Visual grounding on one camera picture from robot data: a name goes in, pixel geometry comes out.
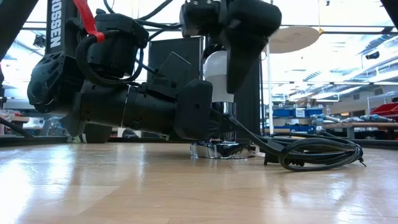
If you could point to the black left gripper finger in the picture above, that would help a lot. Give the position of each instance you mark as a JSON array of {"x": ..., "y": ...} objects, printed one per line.
[{"x": 192, "y": 109}]

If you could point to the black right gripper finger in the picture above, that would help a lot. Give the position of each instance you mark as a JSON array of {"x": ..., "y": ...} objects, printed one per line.
[{"x": 245, "y": 37}]

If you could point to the white lightbulb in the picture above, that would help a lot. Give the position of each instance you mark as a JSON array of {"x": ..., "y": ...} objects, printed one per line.
[{"x": 216, "y": 77}]

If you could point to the chrome lamp base with socket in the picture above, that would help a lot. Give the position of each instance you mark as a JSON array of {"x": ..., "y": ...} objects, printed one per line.
[{"x": 217, "y": 151}]

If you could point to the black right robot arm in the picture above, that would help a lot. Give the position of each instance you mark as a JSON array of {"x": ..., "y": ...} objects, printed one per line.
[{"x": 392, "y": 7}]

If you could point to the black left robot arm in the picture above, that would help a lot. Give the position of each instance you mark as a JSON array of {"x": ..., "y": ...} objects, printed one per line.
[{"x": 56, "y": 77}]

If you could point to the small black dome object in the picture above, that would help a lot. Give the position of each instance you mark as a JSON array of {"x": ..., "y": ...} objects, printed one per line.
[{"x": 130, "y": 134}]

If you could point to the round tan disc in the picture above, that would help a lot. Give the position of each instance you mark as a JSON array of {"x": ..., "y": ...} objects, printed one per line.
[{"x": 293, "y": 39}]

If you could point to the long blue storage bin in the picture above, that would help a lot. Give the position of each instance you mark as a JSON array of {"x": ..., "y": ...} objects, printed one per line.
[{"x": 295, "y": 128}]

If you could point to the small black ceiling device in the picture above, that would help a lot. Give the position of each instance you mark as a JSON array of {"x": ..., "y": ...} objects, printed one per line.
[{"x": 372, "y": 55}]

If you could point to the wooden workbench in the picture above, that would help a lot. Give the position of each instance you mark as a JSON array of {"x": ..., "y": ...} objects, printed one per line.
[{"x": 367, "y": 125}]

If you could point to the red storage bin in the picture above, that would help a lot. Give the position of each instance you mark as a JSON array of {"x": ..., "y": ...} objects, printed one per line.
[{"x": 387, "y": 110}]

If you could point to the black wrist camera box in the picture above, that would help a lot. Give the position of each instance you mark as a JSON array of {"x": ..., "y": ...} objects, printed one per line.
[{"x": 115, "y": 46}]

